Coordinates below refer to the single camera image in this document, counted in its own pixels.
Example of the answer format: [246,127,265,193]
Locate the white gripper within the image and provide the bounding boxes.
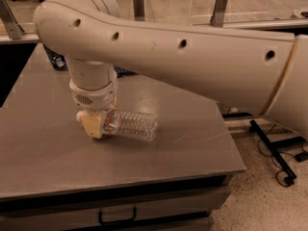
[69,77,117,139]

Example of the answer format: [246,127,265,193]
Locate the clear plastic water bottle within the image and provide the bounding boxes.
[102,110,158,141]

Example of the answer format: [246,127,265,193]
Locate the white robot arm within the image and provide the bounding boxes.
[34,0,308,137]

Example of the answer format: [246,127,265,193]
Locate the blue soda can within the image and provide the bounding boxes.
[43,46,67,71]

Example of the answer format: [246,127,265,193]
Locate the grey drawer cabinet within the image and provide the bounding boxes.
[0,174,233,231]

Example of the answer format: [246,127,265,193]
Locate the black drawer handle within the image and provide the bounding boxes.
[98,207,137,226]

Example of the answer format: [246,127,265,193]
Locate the left metal rail bracket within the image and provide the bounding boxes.
[0,0,24,39]

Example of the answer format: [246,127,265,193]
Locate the metal rail bracket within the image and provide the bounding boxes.
[210,0,228,27]
[0,0,24,39]
[133,0,145,21]

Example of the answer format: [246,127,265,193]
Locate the middle metal rail bracket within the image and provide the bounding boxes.
[133,0,145,21]

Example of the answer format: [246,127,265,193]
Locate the right metal rail bracket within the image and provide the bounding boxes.
[210,0,228,27]

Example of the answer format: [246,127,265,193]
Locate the black floor stand frame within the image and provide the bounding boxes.
[249,120,307,187]

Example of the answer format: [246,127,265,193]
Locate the black floor cable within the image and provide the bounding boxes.
[256,123,308,189]

